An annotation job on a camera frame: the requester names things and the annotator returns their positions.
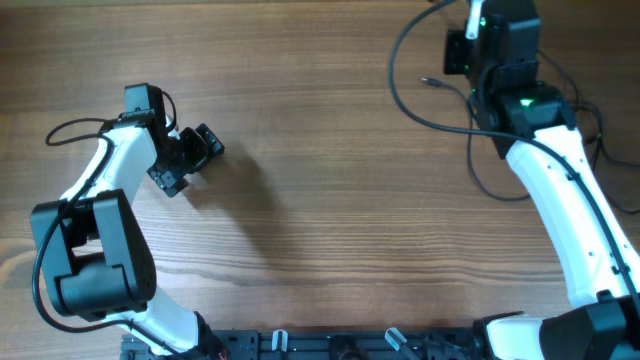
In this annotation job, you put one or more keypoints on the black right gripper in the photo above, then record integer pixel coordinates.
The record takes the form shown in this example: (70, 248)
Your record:
(454, 52)

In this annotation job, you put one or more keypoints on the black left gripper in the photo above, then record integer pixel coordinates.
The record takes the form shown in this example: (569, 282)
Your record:
(195, 151)

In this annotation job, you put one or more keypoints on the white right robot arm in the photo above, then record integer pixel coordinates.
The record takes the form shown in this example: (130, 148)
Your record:
(539, 138)

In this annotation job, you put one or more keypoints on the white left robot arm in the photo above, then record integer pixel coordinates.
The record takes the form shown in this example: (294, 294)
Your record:
(93, 268)

